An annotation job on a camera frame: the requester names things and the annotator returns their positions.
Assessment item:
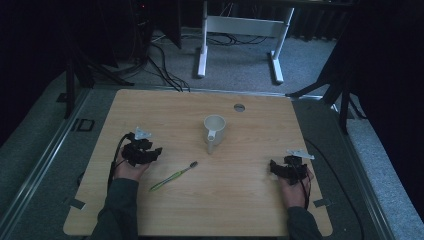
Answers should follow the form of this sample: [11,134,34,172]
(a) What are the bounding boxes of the black stand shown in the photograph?
[285,39,368,136]
[55,49,135,120]

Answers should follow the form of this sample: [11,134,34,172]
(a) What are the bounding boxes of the person's left hand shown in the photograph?
[112,157,152,183]

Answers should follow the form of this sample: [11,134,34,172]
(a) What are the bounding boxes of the white cup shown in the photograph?
[202,114,227,155]

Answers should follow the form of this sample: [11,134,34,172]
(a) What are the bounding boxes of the long black floor cable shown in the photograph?
[303,137,365,240]

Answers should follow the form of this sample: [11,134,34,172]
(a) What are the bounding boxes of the person's right hand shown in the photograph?
[277,167,315,210]

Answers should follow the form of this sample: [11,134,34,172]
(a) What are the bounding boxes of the green toothbrush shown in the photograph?
[148,160,199,193]

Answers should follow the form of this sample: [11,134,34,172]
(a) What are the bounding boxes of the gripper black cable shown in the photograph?
[106,132,135,192]
[297,168,314,211]

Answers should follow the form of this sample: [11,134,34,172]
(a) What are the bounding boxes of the metal floor rail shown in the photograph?
[0,88,93,231]

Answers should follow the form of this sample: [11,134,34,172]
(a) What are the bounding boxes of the black rectangular floor frame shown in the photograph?
[70,117,96,133]

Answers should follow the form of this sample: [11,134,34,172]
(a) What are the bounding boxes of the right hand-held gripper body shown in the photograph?
[282,148,315,186]

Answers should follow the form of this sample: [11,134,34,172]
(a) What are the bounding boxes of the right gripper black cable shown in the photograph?
[297,168,314,211]

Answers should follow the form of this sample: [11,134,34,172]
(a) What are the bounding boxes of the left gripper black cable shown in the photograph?
[106,132,135,192]

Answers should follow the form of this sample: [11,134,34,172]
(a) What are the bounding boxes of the black floor cable bundle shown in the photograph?
[113,31,192,93]

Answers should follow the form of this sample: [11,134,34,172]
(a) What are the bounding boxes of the white desk frame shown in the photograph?
[195,0,296,85]

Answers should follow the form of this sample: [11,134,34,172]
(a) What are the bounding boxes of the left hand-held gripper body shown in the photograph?
[121,126,155,168]

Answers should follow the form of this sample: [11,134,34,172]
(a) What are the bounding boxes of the grey tape piece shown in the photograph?
[312,197,333,209]
[64,196,87,211]

